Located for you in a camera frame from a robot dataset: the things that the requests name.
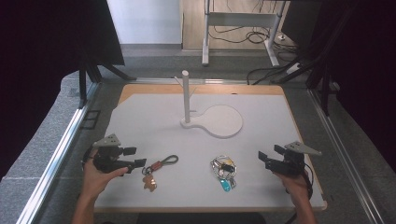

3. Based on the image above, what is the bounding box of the black curtain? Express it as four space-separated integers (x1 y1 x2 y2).
281 0 396 174
0 0 126 181

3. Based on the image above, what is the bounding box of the white key holder stand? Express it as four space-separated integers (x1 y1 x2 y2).
173 69 244 140

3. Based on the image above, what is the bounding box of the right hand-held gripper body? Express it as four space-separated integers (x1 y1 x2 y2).
264 141 323 179

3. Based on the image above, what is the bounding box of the white power strip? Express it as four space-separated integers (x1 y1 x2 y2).
285 63 302 76

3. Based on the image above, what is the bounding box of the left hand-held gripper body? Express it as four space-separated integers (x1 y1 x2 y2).
92 133 135 175

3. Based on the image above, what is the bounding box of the aluminium rail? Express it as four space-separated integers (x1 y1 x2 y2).
16 81 101 224
126 77 250 86
307 88 388 224

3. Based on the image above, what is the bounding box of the person's left hand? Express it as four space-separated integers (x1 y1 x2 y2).
81 155 129 201

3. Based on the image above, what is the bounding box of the white table mat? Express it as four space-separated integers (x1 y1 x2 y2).
93 92 327 210

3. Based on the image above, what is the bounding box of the black metal stand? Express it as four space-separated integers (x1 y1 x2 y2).
78 57 137 110
270 6 354 117

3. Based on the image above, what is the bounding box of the person's right hand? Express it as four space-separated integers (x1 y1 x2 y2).
274 172 311 203

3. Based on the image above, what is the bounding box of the brown leather bear keychain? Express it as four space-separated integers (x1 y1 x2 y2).
141 154 180 193

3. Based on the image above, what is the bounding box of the key bunch with teal tag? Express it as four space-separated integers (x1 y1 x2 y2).
209 154 238 193

